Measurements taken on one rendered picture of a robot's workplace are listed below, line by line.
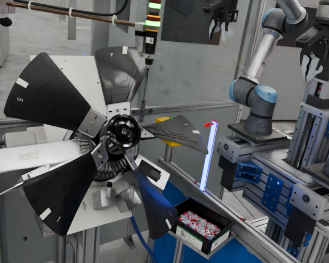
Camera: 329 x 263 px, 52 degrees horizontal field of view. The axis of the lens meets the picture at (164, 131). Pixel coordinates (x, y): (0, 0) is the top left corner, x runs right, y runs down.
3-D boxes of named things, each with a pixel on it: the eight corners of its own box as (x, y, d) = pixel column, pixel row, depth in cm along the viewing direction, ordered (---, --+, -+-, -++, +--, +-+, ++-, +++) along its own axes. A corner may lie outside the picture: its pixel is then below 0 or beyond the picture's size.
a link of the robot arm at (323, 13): (335, 6, 107) (312, 3, 113) (330, 21, 108) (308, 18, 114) (347, 8, 111) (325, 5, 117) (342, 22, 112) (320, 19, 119)
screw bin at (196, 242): (161, 226, 132) (163, 211, 129) (187, 210, 144) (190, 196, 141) (207, 257, 119) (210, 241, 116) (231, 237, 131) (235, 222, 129)
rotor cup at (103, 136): (82, 132, 115) (95, 119, 105) (116, 116, 124) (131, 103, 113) (103, 169, 115) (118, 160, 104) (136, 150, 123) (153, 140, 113)
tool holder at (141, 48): (129, 55, 108) (131, 23, 104) (138, 52, 114) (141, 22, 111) (154, 60, 105) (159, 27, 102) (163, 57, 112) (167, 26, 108)
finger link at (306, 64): (313, 81, 123) (321, 56, 119) (304, 82, 120) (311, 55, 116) (306, 79, 125) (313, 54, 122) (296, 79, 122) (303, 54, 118)
